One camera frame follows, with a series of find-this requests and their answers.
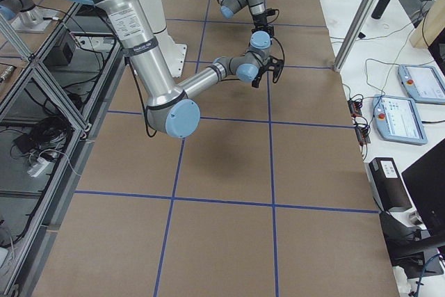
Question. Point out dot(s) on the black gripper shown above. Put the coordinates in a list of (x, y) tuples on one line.
[(259, 19), (259, 75)]

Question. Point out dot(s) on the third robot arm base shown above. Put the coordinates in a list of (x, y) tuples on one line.
[(26, 17)]

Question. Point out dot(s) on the small circuit board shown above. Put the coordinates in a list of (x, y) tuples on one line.
[(355, 108)]

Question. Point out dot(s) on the black water bottle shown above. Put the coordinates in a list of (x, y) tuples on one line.
[(379, 9)]

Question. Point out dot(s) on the near teach pendant tablet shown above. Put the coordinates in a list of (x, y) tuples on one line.
[(397, 120)]

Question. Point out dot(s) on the teach pendant tablet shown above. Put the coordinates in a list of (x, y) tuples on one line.
[(422, 83), (397, 120)]

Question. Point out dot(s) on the far teach pendant tablet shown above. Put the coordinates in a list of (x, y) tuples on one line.
[(422, 83)]

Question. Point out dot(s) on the black box with label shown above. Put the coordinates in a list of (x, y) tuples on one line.
[(391, 193)]

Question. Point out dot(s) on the black monitor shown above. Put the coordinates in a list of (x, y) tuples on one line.
[(424, 180)]

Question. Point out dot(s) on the black power adapter box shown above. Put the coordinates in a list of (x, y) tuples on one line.
[(62, 52)]

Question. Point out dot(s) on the white power strip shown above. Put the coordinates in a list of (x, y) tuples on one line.
[(38, 167)]

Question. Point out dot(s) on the aluminium frame post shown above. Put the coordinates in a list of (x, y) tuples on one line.
[(358, 21)]

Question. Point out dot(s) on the aluminium frame rail structure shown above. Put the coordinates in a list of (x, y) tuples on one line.
[(50, 112)]

